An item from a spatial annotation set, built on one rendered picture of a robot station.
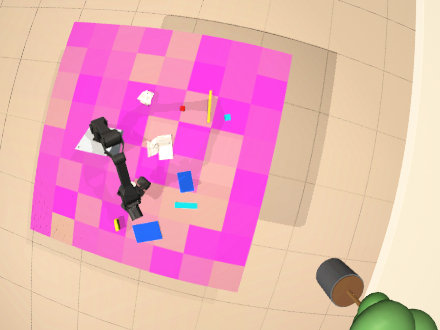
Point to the cyan flat bar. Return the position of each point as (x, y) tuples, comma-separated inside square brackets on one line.
[(185, 205)]

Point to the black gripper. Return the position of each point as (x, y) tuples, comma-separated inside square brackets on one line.
[(144, 184)]

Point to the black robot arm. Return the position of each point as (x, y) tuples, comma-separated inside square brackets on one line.
[(108, 138)]

